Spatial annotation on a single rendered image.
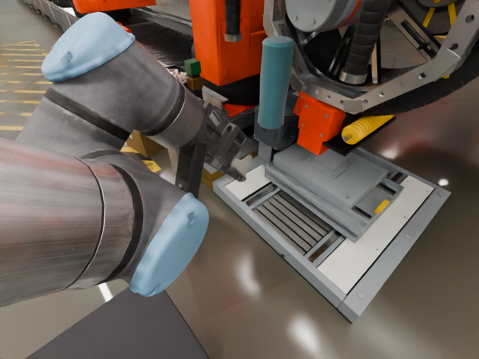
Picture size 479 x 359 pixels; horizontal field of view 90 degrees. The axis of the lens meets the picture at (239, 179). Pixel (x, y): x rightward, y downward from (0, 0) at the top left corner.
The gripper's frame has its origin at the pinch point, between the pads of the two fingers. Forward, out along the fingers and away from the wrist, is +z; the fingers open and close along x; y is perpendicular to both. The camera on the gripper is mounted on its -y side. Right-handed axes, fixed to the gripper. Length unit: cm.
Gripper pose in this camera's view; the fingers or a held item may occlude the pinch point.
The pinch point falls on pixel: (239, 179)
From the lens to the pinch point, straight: 53.4
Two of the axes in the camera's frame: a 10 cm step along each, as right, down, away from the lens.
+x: -6.7, -4.4, 6.0
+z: 5.0, 3.4, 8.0
